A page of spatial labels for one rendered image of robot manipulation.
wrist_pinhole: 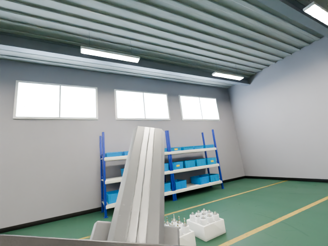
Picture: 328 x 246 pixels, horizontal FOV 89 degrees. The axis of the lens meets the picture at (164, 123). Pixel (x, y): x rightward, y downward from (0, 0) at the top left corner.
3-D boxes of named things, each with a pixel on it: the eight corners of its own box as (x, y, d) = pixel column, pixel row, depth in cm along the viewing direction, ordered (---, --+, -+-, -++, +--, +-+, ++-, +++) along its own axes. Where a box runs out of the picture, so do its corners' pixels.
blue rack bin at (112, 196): (105, 200, 426) (104, 192, 430) (119, 197, 444) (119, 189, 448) (108, 204, 383) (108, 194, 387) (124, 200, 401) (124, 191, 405)
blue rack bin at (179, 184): (167, 188, 506) (166, 181, 510) (178, 186, 524) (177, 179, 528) (176, 190, 463) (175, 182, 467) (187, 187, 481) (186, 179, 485)
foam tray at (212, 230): (226, 232, 240) (223, 218, 244) (205, 241, 220) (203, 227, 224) (207, 225, 273) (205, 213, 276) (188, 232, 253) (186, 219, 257)
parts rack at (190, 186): (224, 188, 536) (214, 129, 577) (104, 218, 368) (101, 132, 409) (211, 186, 591) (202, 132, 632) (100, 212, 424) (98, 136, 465)
